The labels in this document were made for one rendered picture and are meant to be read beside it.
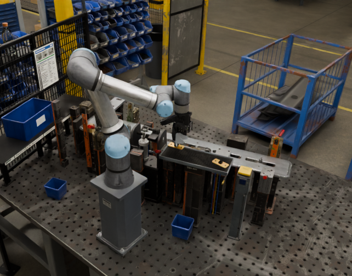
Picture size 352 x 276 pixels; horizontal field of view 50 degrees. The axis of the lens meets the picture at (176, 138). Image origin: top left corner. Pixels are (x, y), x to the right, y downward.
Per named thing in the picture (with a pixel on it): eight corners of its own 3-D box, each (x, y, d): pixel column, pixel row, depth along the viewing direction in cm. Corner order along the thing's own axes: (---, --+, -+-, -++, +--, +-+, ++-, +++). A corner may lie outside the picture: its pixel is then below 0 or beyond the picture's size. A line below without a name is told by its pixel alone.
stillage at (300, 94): (277, 100, 526) (290, 32, 476) (334, 119, 484) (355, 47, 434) (231, 133, 446) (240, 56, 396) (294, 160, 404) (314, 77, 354)
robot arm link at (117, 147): (105, 171, 180) (103, 148, 173) (106, 155, 191) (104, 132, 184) (130, 170, 181) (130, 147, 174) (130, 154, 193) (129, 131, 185)
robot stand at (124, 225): (122, 257, 200) (119, 199, 179) (95, 237, 210) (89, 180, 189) (148, 234, 214) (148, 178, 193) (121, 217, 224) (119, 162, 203)
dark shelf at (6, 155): (90, 102, 283) (89, 98, 282) (3, 168, 211) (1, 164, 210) (64, 96, 290) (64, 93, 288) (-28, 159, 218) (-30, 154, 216)
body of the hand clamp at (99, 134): (108, 174, 259) (105, 130, 240) (103, 180, 253) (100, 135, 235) (101, 172, 260) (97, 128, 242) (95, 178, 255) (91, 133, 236)
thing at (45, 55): (60, 80, 279) (54, 39, 263) (40, 92, 261) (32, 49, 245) (57, 80, 279) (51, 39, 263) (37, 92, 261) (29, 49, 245)
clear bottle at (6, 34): (18, 53, 243) (12, 22, 233) (11, 57, 238) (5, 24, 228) (10, 52, 245) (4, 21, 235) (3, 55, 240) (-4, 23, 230)
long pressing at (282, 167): (293, 160, 231) (293, 157, 230) (288, 181, 213) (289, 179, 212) (95, 114, 270) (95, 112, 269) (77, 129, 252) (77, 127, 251)
